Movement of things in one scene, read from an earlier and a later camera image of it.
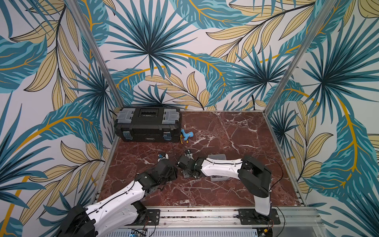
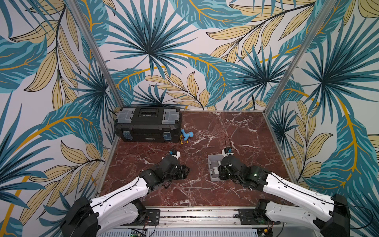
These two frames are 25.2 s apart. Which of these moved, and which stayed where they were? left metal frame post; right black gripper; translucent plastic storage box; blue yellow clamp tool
Moved: right black gripper
Stayed: blue yellow clamp tool; translucent plastic storage box; left metal frame post
